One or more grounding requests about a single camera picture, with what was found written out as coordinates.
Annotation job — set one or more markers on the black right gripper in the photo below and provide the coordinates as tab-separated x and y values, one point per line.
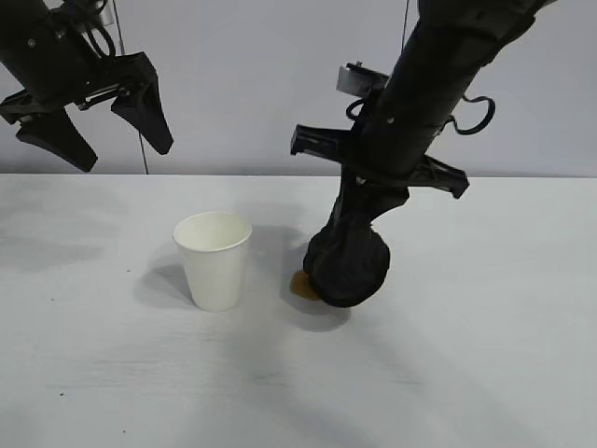
396	144

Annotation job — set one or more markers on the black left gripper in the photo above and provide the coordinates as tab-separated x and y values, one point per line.
46	65

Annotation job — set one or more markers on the dark grey cloth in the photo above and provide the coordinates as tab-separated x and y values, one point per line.
350	266

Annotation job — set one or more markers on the white paper cup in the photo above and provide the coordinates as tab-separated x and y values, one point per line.
212	275

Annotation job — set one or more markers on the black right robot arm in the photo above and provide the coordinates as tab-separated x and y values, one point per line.
443	56

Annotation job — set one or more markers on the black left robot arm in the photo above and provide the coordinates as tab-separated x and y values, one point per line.
60	5

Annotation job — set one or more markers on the brown liquid spill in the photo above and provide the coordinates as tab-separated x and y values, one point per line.
301	284

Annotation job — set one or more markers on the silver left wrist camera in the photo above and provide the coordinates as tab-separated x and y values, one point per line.
108	11

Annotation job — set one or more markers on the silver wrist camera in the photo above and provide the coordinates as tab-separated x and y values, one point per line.
108	11
350	79

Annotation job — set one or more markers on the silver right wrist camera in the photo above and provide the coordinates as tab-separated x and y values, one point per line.
350	79

